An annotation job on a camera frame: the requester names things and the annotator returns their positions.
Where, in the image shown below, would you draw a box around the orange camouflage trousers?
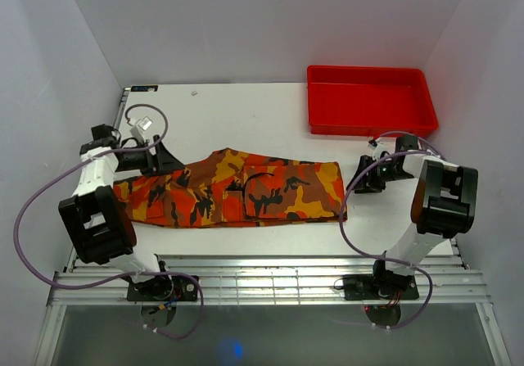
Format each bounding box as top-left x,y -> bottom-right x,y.
113,148 -> 347,228

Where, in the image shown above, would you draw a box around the small label sticker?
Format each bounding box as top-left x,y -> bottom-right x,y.
130,85 -> 158,93

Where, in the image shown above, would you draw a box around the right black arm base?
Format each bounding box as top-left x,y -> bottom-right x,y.
342,274 -> 419,300

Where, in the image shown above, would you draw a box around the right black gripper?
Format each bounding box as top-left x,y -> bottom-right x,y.
346,155 -> 415,193

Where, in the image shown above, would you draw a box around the red plastic bin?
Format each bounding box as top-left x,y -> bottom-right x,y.
307,65 -> 439,137

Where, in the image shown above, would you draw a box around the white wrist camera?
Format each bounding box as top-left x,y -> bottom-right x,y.
127,116 -> 153,144
368,138 -> 390,161

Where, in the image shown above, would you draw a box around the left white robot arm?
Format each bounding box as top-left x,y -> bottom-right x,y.
58,124 -> 184,300

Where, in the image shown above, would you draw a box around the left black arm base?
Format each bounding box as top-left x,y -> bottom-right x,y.
126,275 -> 199,302

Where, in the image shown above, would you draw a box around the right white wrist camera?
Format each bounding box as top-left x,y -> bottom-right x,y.
368,138 -> 390,161

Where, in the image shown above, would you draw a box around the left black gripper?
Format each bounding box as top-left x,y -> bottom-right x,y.
115,135 -> 185,178

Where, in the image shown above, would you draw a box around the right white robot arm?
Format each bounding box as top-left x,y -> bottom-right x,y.
342,132 -> 478,305

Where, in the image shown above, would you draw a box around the aluminium frame rail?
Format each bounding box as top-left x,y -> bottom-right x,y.
47,255 -> 491,306

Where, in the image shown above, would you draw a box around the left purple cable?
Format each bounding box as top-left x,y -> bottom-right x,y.
13,103 -> 205,340

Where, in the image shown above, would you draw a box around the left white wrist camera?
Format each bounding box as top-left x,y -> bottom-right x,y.
127,116 -> 153,144

